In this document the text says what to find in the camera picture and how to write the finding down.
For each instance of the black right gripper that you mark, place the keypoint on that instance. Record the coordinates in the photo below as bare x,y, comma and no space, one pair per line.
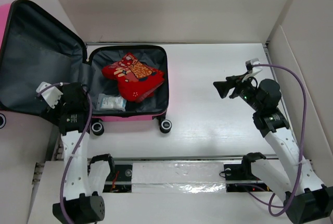
223,87

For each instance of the red patterned cloth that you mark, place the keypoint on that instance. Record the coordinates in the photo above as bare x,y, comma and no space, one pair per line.
136,80

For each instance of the pink kids suitcase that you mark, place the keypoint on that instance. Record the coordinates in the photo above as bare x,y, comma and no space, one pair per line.
36,48

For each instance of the white blue tissue pack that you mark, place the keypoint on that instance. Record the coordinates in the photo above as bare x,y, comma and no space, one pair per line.
113,103

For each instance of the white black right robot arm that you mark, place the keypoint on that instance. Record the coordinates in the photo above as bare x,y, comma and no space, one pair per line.
301,191

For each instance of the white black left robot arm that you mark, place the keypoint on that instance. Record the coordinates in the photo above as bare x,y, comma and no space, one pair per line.
83,180

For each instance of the white side board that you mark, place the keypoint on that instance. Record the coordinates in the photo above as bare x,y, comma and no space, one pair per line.
288,74

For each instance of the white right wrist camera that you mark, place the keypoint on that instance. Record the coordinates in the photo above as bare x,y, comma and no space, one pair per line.
252,69

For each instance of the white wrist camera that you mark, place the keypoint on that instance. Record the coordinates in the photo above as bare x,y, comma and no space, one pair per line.
252,69
50,93

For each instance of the metal base rail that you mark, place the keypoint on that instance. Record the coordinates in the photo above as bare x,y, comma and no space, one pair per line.
120,181

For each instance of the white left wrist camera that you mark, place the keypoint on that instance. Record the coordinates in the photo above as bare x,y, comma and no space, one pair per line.
50,93

